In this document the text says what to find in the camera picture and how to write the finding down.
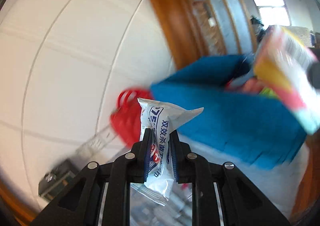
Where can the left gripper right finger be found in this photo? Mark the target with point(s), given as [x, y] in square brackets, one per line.
[221, 194]

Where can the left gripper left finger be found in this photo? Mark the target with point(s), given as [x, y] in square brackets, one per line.
[100, 194]

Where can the white wipes sachet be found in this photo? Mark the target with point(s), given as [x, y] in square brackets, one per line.
[161, 118]

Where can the colourful sanitary pad pack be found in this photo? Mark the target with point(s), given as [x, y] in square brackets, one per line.
[282, 62]

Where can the black gift bag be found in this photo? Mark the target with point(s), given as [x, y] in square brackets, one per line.
[56, 180]

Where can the striped white tablecloth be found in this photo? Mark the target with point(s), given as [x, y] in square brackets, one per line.
[279, 184]

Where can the blue plastic storage crate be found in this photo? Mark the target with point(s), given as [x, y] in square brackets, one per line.
[255, 129]

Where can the red plastic bear case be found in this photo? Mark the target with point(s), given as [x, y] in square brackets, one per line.
[125, 120]

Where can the rolled carpet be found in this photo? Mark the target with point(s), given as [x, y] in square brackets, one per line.
[209, 28]

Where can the white wall socket panel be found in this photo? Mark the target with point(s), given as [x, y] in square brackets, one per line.
[96, 143]

